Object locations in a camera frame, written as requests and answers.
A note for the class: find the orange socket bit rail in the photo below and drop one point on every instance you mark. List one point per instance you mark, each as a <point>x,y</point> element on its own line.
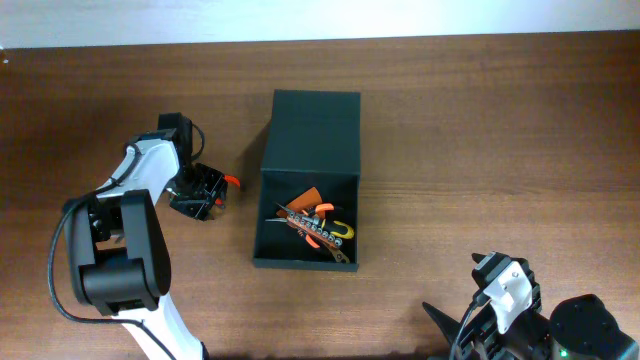
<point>294,219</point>

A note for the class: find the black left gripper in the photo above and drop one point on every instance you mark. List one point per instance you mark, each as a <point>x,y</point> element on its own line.
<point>197,209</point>

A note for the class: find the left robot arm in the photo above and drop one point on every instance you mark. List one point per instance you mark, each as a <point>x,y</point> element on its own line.
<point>118,258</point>

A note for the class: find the small red cutting pliers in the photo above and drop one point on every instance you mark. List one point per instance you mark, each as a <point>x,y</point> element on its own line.
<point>232,181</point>

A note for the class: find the yellow black screwdriver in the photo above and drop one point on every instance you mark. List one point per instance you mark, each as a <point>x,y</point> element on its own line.
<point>328,227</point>

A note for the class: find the orange needle nose pliers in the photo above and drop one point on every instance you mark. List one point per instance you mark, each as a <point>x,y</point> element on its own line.
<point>282,219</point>

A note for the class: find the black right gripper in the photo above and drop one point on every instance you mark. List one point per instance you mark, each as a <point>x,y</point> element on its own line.
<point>449,326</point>

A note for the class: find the orange scraper wooden handle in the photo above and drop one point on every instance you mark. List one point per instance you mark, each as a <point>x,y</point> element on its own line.
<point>312,200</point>

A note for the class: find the dark green box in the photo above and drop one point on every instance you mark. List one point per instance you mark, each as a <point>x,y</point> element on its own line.
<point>313,142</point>

